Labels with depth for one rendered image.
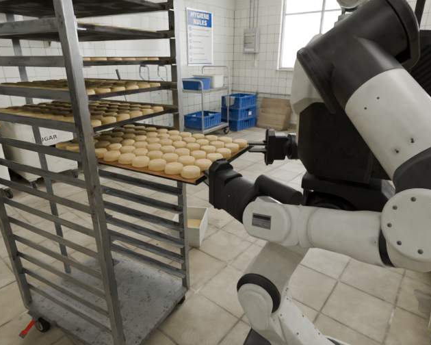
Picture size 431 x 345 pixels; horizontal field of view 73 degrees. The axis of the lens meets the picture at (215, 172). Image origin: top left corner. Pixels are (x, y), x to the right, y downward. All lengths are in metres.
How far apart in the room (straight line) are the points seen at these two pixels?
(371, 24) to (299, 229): 0.31
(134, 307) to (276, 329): 0.76
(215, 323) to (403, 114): 1.41
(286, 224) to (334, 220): 0.07
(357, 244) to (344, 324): 1.34
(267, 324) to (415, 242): 0.70
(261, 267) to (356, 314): 0.97
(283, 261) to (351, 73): 0.59
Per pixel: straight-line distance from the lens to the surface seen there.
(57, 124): 1.01
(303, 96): 0.63
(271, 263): 0.92
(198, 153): 0.88
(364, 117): 0.44
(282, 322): 1.05
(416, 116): 0.42
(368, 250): 0.43
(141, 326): 1.47
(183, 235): 1.42
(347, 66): 0.47
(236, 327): 1.63
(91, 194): 0.94
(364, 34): 0.50
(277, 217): 0.49
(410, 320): 1.94
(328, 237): 0.46
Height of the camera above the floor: 1.24
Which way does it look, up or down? 21 degrees down
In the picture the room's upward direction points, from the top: straight up
